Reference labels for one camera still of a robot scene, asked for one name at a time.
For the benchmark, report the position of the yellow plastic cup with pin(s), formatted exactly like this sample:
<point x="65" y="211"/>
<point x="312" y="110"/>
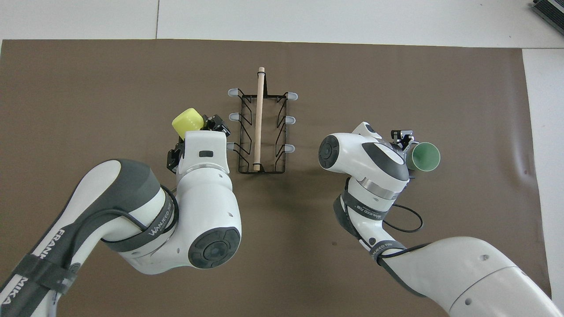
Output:
<point x="187" y="121"/>

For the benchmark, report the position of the dark ribbed metal device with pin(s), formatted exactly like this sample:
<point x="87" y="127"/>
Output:
<point x="551" y="9"/>

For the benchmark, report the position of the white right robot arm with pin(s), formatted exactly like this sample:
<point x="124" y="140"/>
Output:
<point x="462" y="273"/>

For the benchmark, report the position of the brown table mat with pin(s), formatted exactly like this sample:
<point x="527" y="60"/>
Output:
<point x="308" y="75"/>

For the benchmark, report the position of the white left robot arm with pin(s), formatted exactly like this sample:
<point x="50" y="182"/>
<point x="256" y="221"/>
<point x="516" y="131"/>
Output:
<point x="202" y="202"/>

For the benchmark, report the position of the pale green plastic cup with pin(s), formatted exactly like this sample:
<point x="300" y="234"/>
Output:
<point x="426" y="157"/>

